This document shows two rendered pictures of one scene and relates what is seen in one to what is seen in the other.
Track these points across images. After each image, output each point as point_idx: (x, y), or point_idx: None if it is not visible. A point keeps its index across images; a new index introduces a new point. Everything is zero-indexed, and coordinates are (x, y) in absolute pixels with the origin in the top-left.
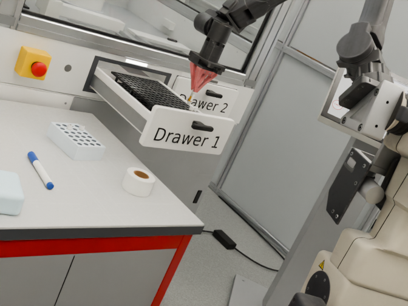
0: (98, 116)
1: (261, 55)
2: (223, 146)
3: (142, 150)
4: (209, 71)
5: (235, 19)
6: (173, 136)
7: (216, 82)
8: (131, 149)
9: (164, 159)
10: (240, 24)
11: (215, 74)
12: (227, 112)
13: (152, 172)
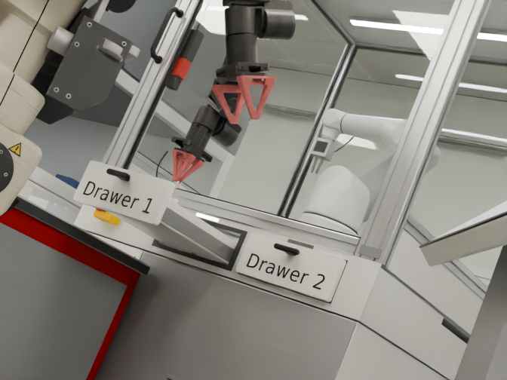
0: (163, 277)
1: (383, 209)
2: (157, 212)
3: (207, 333)
4: (181, 151)
5: (215, 99)
6: (102, 192)
7: (311, 246)
8: (194, 328)
9: (236, 357)
10: (219, 102)
11: (188, 154)
12: (327, 289)
13: (66, 220)
